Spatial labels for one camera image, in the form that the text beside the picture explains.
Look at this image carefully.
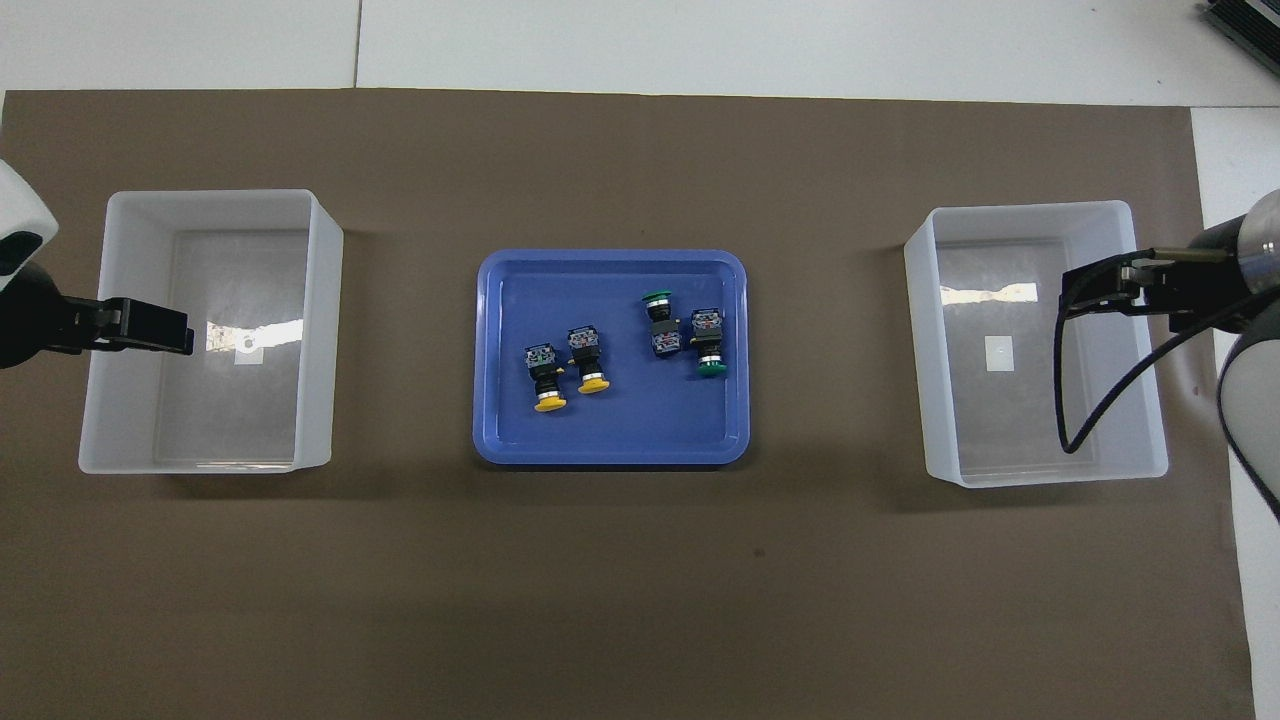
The black ribbed device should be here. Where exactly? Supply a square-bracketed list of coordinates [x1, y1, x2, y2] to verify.
[1199, 0, 1280, 53]

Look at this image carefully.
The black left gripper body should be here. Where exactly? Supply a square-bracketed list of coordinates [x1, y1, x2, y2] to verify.
[0, 262, 121, 369]

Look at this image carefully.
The yellow push button switch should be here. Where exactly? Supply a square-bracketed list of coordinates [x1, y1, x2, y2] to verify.
[525, 342, 569, 414]
[566, 324, 612, 396]

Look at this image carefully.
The green push button switch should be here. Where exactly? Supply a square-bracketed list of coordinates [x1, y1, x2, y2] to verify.
[689, 307, 730, 382]
[640, 289, 684, 359]

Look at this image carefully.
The brown table mat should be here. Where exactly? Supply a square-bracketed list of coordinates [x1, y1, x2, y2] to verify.
[0, 88, 1257, 720]

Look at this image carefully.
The translucent white plastic box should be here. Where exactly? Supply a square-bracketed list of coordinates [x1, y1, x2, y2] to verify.
[78, 189, 345, 476]
[903, 200, 1170, 489]

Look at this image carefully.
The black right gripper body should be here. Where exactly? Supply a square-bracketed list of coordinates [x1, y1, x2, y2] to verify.
[1138, 245, 1251, 336]

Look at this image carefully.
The blue plastic tray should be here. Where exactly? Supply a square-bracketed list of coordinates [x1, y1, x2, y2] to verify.
[472, 249, 752, 468]

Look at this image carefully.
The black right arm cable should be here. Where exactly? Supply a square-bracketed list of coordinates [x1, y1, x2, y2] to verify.
[1054, 290, 1236, 457]

